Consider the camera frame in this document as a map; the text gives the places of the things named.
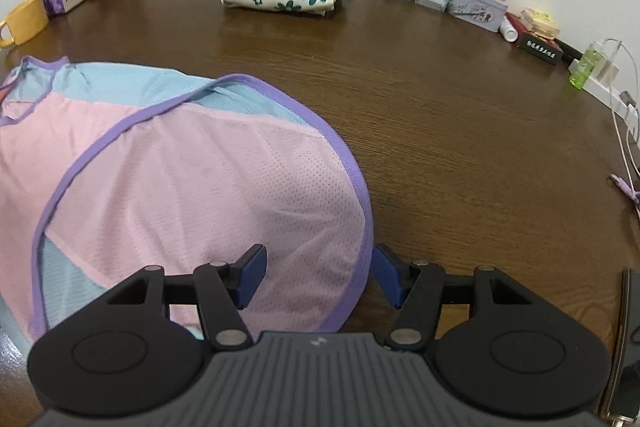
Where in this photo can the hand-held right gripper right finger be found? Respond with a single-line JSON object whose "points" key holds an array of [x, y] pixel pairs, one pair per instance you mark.
{"points": [[387, 269]]}

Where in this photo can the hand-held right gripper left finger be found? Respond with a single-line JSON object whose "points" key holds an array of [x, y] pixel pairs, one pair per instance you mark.
{"points": [[252, 274]]}

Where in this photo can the pink blue mesh vest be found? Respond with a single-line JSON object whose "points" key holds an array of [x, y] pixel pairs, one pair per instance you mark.
{"points": [[200, 187]]}

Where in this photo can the smartphone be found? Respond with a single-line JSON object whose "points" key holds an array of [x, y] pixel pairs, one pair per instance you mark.
{"points": [[625, 357]]}

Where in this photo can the black lettered box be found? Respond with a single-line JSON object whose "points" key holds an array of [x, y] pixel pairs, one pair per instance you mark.
{"points": [[539, 49]]}

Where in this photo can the white tube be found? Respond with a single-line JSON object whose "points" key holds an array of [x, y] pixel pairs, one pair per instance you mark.
{"points": [[509, 29]]}

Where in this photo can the small green white box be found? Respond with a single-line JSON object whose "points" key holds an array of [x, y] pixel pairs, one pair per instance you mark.
{"points": [[430, 1]]}

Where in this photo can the lilac tin box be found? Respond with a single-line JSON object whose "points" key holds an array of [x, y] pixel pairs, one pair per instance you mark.
{"points": [[475, 12]]}

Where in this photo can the dark red box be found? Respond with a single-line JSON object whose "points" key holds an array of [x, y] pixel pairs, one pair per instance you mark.
{"points": [[517, 23]]}

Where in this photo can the green bottle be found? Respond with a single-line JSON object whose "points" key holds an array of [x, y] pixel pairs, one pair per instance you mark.
{"points": [[584, 67]]}

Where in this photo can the white power strip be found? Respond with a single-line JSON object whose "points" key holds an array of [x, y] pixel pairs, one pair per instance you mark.
{"points": [[605, 89]]}

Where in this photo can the pale yellow box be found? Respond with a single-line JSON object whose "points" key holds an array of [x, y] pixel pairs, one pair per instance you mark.
{"points": [[540, 23]]}

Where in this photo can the white charger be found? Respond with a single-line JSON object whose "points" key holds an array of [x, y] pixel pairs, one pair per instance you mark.
{"points": [[607, 62]]}

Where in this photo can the yellow mug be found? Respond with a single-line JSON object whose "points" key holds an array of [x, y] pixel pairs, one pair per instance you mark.
{"points": [[27, 22]]}

